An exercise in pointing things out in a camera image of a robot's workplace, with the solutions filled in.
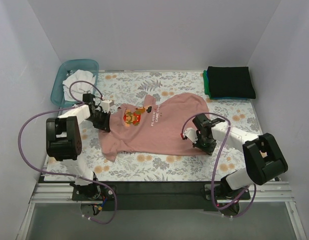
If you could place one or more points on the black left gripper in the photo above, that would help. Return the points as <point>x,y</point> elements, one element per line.
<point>102,121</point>

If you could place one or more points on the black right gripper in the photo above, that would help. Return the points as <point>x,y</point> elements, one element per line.
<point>204,144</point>

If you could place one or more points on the pink t shirt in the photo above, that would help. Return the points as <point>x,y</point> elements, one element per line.
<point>152,128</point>

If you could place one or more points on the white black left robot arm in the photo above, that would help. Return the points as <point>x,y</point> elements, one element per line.
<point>64,142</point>

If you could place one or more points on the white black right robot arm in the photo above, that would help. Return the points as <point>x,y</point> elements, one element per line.
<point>263,157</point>

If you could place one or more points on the floral table mat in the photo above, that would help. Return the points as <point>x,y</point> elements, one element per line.
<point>131,88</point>

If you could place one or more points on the white t shirt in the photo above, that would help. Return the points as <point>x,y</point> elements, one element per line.
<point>77,84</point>

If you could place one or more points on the blue folded t shirt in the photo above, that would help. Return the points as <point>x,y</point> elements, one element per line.
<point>227,98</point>

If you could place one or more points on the teal plastic basket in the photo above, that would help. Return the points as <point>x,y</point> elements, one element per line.
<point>64,71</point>

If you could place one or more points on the green folded t shirt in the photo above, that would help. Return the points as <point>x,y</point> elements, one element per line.
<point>206,83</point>

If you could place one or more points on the black folded t shirt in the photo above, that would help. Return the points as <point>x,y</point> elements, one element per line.
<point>230,83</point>

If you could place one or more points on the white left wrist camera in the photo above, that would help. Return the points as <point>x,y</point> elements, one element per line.
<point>105,105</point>

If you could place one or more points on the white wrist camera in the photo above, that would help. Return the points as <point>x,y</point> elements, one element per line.
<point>190,134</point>
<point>105,105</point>

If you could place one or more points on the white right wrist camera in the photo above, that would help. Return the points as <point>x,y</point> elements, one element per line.
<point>190,134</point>

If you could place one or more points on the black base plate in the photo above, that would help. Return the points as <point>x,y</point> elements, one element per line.
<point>162,195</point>

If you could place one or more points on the aluminium frame rail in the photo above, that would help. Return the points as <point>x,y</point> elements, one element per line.
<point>56,212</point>

